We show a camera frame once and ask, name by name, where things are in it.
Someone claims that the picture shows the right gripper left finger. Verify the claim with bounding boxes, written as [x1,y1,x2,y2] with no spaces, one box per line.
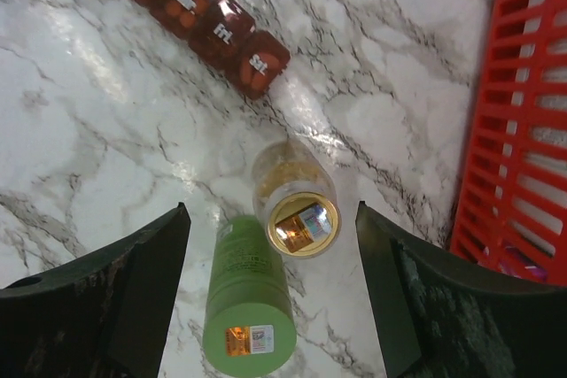
[1,204,190,377]

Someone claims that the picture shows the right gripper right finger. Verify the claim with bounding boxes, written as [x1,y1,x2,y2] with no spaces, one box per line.
[355,203,566,377]

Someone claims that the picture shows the red plastic shopping basket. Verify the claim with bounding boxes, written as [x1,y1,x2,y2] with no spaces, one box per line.
[450,0,566,285]

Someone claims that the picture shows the red weekly pill organizer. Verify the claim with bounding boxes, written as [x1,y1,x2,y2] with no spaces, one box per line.
[134,0,291,100]

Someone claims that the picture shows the green pill bottle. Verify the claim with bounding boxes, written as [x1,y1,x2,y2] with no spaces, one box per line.
[202,215,297,377]

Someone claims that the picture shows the clear pill bottle yellow capsules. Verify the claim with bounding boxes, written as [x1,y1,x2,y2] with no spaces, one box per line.
[251,138,342,258]

